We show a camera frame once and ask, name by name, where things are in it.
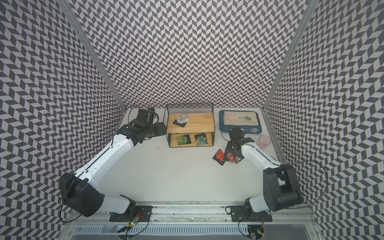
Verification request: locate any pink plastic cup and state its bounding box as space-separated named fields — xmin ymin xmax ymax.
xmin=257 ymin=135 xmax=272 ymax=150

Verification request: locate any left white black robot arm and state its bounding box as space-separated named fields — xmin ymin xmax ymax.
xmin=59 ymin=108 xmax=166 ymax=217

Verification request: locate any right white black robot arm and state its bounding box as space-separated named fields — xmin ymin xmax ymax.
xmin=224 ymin=127 xmax=303 ymax=219

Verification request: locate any small red tea bag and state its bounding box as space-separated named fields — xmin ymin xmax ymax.
xmin=213 ymin=149 xmax=226 ymax=166

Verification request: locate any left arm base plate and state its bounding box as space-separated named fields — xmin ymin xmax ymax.
xmin=109 ymin=206 xmax=153 ymax=223

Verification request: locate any white floral tea bag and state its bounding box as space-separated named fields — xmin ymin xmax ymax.
xmin=173 ymin=115 xmax=190 ymax=128

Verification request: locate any teal plastic tray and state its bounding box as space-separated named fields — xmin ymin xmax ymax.
xmin=219 ymin=110 xmax=263 ymax=134

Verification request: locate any beige folded cloth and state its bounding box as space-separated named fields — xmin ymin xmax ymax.
xmin=224 ymin=111 xmax=259 ymax=126

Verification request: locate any black wire wooden shelf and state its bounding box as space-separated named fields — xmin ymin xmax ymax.
xmin=164 ymin=103 xmax=215 ymax=148

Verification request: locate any pink handled spoon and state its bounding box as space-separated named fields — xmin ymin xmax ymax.
xmin=227 ymin=116 xmax=252 ymax=121

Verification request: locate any aluminium front rail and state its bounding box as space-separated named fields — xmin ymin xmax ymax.
xmin=64 ymin=202 xmax=316 ymax=226

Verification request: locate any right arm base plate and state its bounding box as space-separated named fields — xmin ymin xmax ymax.
xmin=226 ymin=206 xmax=273 ymax=223

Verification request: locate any white handled spoon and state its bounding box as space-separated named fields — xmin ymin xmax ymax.
xmin=242 ymin=128 xmax=259 ymax=133

